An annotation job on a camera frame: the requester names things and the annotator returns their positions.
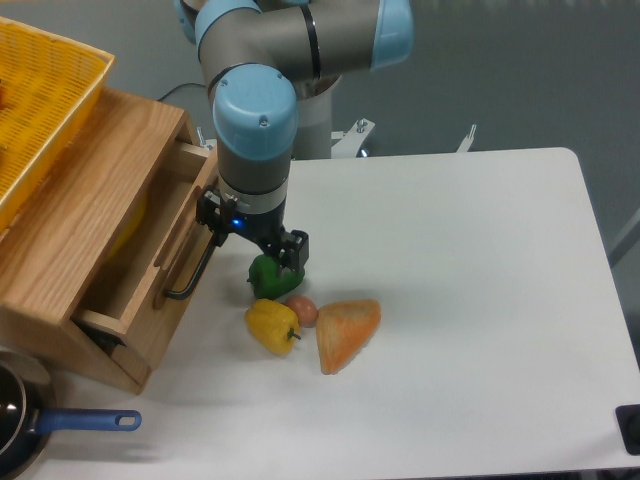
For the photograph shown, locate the triangular toast sandwich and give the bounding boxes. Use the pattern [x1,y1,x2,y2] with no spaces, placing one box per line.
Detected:
[316,299,381,375]

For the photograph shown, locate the black cable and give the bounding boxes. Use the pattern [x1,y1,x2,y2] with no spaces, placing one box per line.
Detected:
[157,82,207,101]

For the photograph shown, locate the black corner clamp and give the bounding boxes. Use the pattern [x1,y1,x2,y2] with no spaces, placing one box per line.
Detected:
[615,404,640,456]

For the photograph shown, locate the yellow plastic basket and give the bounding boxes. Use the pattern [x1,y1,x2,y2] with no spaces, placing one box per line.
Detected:
[1,17,115,229]

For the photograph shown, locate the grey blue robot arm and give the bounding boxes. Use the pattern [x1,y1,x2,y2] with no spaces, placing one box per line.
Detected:
[174,1,414,272]

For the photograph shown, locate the wooden drawer cabinet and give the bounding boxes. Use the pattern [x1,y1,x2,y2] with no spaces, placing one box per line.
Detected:
[1,89,199,394]

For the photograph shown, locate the brown egg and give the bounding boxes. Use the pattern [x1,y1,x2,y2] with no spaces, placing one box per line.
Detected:
[284,295,318,328]

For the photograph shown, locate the green bell pepper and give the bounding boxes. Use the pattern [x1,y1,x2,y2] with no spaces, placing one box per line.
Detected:
[248,255,305,300]

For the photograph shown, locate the yellow banana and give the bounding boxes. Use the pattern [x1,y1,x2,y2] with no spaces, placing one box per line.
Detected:
[107,196,148,260]

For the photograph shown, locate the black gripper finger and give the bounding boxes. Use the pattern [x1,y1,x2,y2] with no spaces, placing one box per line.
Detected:
[262,228,310,274]
[196,187,226,247]

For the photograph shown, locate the yellow bell pepper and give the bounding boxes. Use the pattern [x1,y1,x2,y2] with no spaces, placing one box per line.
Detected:
[244,299,300,357]

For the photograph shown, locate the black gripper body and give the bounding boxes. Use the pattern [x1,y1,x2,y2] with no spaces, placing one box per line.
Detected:
[215,200,286,253]

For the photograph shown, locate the blue handled frying pan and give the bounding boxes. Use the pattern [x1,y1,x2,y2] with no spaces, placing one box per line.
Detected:
[1,362,142,477]

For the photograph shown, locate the wooden top drawer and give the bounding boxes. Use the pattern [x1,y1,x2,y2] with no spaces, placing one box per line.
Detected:
[72,142,216,383]

